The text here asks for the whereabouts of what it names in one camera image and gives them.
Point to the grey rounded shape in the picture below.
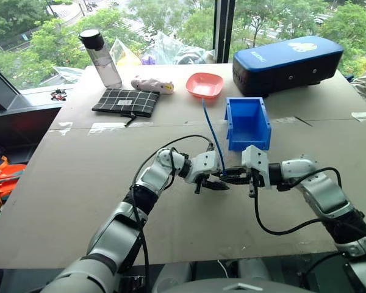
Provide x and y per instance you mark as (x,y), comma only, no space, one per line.
(172,274)
(253,269)

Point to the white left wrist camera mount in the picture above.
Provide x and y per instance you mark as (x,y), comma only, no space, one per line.
(205,163)

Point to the blue and black padded case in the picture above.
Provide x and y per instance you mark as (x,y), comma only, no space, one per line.
(286,64)

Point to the black checked zip pouch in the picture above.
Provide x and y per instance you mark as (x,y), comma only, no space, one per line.
(125,102)

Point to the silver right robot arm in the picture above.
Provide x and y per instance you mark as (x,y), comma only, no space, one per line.
(326,195)

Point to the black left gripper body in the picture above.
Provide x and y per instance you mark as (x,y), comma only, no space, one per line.
(201,180)

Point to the clear bottle with black cap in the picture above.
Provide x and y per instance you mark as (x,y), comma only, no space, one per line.
(105,65)

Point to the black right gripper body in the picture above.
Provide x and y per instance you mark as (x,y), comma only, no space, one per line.
(252,182)

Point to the clear plastic bags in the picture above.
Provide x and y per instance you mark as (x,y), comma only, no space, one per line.
(170,50)

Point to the pink plastic bowl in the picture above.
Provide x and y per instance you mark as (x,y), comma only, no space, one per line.
(204,85)

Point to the blue plastic bin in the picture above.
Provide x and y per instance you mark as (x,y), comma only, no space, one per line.
(247,122)

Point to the pink plush toy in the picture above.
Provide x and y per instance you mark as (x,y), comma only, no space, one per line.
(151,84)

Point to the small red and black clips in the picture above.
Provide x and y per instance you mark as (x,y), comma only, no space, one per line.
(58,94)

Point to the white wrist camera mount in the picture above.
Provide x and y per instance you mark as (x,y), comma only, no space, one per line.
(256,158)
(205,163)

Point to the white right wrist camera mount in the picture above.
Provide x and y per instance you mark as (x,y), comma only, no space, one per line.
(256,158)

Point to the dark window frame post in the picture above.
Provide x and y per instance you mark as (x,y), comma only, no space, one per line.
(224,30)

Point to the clear tape strip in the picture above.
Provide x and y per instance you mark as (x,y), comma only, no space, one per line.
(64,126)
(105,126)
(363,116)

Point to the orange backpack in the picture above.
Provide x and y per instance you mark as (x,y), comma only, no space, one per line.
(4,180)

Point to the grey rounded robot torso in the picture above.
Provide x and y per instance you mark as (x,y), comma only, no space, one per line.
(231,287)

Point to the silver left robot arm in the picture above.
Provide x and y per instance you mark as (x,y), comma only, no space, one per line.
(122,219)

